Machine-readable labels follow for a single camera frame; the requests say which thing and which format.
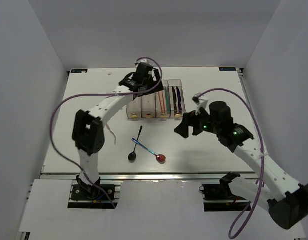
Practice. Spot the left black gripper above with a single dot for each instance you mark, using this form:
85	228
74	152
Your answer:
151	83

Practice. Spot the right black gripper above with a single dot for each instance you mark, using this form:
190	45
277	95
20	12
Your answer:
187	120

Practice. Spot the black knife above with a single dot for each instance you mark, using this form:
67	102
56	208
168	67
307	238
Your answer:
174	99

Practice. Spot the purple iridescent knife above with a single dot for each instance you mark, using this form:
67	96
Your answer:
179	99

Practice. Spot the orange chopstick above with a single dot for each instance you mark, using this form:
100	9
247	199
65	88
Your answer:
164	101
161	102

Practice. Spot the iridescent rainbow spoon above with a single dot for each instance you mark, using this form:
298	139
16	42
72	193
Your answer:
159	157

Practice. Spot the black spoon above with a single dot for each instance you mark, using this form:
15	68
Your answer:
132	155

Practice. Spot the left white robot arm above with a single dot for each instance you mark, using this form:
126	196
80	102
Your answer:
88	130

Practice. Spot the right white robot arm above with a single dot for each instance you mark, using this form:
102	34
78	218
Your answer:
285	198

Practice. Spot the clear four-compartment utensil organizer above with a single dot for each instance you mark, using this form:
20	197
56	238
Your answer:
148	106

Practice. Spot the right blue corner label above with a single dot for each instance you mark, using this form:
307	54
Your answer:
227	69

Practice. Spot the blue corner label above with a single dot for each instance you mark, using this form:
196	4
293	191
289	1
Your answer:
78	71
227	69

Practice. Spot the left blue corner label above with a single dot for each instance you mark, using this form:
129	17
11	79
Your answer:
78	71

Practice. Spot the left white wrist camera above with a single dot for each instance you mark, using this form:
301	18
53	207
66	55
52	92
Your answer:
141	60

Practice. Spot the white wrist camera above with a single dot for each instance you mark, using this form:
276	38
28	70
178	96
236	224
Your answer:
141	60
201	101

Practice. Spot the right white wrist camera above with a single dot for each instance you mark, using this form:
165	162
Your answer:
201	101

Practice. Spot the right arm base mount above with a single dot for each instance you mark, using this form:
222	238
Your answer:
219	198

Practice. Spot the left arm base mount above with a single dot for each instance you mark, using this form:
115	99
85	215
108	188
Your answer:
80	198

